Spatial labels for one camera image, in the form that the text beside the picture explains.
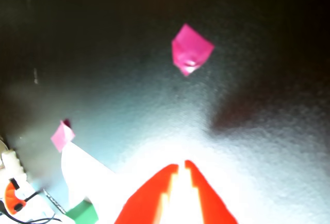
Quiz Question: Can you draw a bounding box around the green cube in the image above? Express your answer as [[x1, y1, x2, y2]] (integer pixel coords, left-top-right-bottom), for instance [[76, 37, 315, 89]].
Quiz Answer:
[[65, 200, 100, 224]]

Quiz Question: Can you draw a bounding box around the orange table clamp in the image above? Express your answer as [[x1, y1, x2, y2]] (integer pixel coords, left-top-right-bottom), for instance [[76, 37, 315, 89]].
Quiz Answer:
[[4, 178, 28, 215]]

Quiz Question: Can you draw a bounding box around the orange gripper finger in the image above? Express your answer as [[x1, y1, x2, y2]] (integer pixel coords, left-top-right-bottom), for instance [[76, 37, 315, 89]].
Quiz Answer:
[[113, 164, 180, 224], [184, 160, 239, 224]]

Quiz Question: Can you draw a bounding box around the pink tape piece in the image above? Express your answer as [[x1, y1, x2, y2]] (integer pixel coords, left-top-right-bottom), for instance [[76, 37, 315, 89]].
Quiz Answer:
[[50, 119, 76, 153]]

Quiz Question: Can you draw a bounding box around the white numbered grid paper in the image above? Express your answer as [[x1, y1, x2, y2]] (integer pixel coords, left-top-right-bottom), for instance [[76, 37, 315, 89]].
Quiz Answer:
[[60, 141, 124, 209]]

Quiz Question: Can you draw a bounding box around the large magenta cube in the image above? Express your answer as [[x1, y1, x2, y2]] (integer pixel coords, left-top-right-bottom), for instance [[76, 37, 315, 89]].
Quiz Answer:
[[171, 23, 216, 78]]

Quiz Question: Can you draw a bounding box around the black cable of white arm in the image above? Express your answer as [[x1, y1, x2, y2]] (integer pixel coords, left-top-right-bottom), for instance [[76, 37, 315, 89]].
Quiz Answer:
[[0, 200, 56, 224]]

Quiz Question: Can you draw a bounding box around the black white striped label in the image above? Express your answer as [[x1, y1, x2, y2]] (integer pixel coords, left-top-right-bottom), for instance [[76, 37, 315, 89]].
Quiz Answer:
[[42, 188, 67, 216]]

